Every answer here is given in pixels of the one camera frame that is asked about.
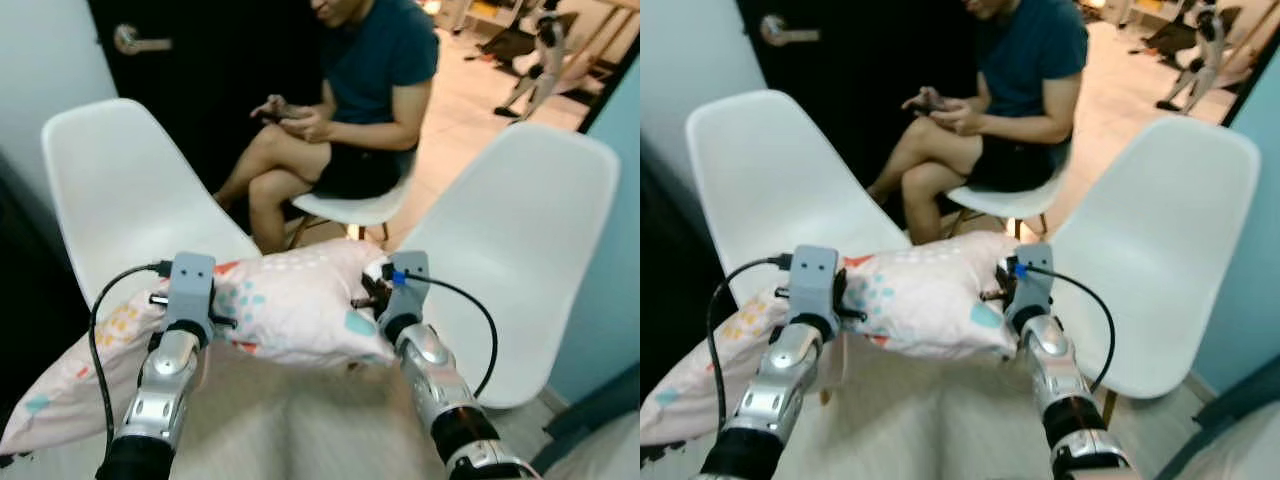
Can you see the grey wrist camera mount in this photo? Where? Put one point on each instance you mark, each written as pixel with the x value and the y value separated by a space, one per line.
pixel 1035 285
pixel 410 290
pixel 813 280
pixel 190 285

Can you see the humanoid robot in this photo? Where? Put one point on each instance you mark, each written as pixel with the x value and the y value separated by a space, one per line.
pixel 1205 45
pixel 545 50

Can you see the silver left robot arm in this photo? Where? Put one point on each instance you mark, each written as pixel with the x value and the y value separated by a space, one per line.
pixel 160 390
pixel 770 390

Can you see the black door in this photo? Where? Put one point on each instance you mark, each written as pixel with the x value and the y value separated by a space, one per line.
pixel 860 60
pixel 220 60

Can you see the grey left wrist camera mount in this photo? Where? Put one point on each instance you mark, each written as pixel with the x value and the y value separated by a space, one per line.
pixel 190 285
pixel 813 280

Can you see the pink pillow with orange spots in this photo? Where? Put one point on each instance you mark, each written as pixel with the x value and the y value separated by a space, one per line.
pixel 920 300
pixel 290 305

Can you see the dark teal bed frame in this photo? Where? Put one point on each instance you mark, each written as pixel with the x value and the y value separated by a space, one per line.
pixel 1225 405
pixel 590 410

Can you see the seated person in teal shirt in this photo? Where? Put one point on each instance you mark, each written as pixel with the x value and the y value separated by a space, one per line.
pixel 1030 60
pixel 375 70

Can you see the dark smartphone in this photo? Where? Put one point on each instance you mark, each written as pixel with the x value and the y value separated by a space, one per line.
pixel 925 100
pixel 272 108

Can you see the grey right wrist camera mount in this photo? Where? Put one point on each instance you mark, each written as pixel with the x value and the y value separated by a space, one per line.
pixel 1035 285
pixel 410 290

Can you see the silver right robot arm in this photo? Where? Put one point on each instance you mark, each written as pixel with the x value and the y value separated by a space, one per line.
pixel 1060 385
pixel 435 385

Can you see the white plastic chair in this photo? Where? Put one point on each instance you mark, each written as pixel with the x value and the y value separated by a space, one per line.
pixel 1150 220
pixel 130 190
pixel 775 180
pixel 1000 200
pixel 350 208
pixel 510 220

